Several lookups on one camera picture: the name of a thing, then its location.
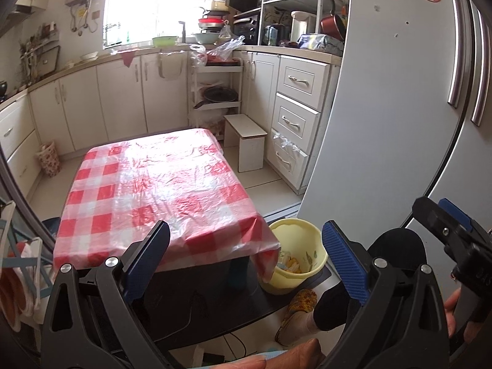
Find small white step stool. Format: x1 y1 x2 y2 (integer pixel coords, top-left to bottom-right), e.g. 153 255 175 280
224 114 267 173

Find person's right hand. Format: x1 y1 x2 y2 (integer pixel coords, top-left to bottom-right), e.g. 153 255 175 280
444 287 484 345

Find white drawer cabinet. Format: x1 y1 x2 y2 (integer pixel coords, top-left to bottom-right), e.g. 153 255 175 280
266 56 340 195

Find white lower cabinets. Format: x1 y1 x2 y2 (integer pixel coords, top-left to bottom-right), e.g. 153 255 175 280
0 49 282 201

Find blue dustpan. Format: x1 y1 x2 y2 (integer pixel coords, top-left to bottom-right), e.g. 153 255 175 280
42 216 61 240

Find floral fabric basket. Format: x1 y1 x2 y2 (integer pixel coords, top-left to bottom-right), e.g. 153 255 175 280
35 141 61 177

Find white storage rack shelf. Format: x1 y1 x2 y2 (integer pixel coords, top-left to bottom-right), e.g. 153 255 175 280
188 58 244 141

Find green bowl on counter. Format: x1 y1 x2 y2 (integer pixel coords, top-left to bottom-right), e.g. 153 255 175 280
152 36 177 48

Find black frying pan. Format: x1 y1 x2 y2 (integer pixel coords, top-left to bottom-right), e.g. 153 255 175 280
194 86 239 109

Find yellow plastic trash bin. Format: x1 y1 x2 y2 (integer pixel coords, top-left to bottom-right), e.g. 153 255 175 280
259 218 328 295

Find grey refrigerator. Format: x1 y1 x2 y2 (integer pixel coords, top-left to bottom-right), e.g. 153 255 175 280
298 0 492 289

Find blue folding chair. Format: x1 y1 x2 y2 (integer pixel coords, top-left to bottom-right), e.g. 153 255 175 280
1 201 54 325

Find yellow patterned slipper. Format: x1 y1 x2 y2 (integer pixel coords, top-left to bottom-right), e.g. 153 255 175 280
274 289 319 347

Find white electric kettle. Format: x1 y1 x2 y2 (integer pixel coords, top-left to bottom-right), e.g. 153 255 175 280
290 11 317 42

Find red white checkered tablecloth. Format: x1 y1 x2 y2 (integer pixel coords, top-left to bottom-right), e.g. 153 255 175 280
54 128 280 281

